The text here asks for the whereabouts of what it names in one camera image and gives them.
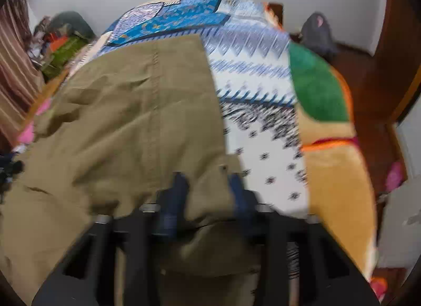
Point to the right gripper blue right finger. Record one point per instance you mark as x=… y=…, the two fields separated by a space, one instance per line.
x=245 y=207

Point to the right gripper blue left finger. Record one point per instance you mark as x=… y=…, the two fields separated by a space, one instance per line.
x=172 y=205

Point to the olive green pants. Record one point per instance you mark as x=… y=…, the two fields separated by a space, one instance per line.
x=113 y=137

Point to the orange green fleece blanket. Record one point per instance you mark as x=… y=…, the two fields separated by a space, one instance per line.
x=317 y=124

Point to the pink slipper on floor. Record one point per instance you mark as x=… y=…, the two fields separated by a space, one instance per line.
x=395 y=177

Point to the patchwork patterned bedsheet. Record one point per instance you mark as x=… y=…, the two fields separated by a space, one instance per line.
x=247 y=76

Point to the white plastic furniture piece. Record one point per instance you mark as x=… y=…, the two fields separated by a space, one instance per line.
x=399 y=244

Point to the pink folded cloth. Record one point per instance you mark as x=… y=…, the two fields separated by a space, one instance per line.
x=27 y=134

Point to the dark clothes pile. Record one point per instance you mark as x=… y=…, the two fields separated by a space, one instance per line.
x=10 y=167

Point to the grey backpack on floor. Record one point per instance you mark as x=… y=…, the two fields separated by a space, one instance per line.
x=316 y=36

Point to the striped pink curtain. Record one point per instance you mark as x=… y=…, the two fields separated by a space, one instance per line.
x=21 y=82

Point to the green bag with clothes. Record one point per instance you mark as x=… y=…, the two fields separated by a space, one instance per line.
x=56 y=40

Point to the brown wooden door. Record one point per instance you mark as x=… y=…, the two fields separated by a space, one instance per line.
x=393 y=78

